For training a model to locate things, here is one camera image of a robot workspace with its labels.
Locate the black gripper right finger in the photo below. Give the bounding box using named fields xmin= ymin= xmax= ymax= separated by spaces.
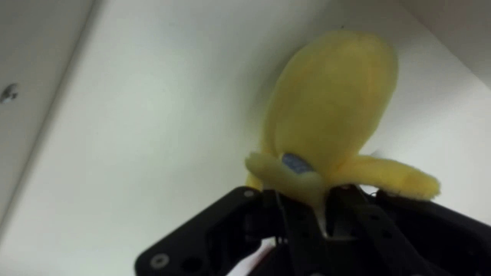
xmin=327 ymin=185 xmax=491 ymax=276

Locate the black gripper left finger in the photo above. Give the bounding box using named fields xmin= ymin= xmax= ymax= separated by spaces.
xmin=134 ymin=185 xmax=288 ymax=276

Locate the yellow banana plush toy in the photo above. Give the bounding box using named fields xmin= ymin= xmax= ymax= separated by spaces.
xmin=246 ymin=29 xmax=441 ymax=205

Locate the white open drawer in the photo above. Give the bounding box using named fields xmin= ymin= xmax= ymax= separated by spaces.
xmin=0 ymin=0 xmax=491 ymax=276

